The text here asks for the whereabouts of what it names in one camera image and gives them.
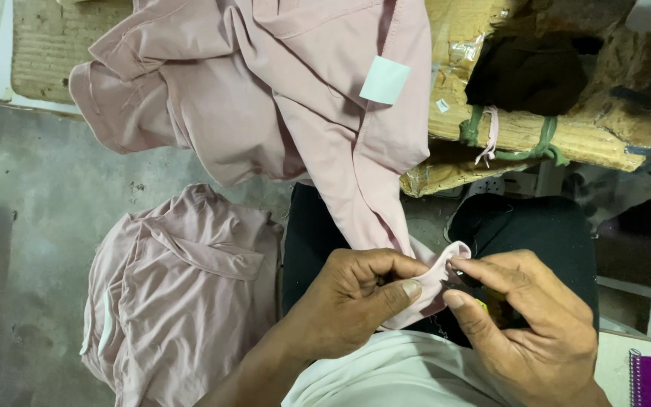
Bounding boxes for person's black trousers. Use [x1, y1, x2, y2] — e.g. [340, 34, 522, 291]
[281, 182, 601, 349]

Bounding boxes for pink fabric strip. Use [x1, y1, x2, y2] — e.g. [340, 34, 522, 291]
[474, 106, 500, 168]

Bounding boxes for person's right hand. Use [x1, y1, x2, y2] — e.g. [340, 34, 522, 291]
[442, 250, 610, 407]

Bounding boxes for green cord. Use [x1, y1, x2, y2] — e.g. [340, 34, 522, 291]
[459, 104, 570, 168]

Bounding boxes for person's left hand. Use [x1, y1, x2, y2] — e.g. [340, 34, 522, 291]
[294, 249, 431, 361]

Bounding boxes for black yellow thread snips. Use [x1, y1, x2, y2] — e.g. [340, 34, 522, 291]
[440, 270, 510, 320]

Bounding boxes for cardboard board with white frame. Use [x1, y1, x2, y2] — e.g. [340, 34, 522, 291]
[0, 0, 134, 117]

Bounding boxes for dark brown cloth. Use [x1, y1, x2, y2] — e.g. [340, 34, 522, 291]
[465, 35, 590, 117]

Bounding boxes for pink garment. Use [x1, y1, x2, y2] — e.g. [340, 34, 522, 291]
[69, 0, 472, 332]

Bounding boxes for white paper tag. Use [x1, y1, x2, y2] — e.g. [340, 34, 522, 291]
[359, 55, 411, 106]

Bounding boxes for pile of pink garments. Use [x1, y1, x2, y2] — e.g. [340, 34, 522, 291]
[79, 183, 284, 407]

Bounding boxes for person's white shirt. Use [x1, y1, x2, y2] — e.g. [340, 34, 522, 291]
[281, 330, 510, 407]

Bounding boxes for taped cardboard carton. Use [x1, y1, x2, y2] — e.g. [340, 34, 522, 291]
[399, 0, 651, 199]

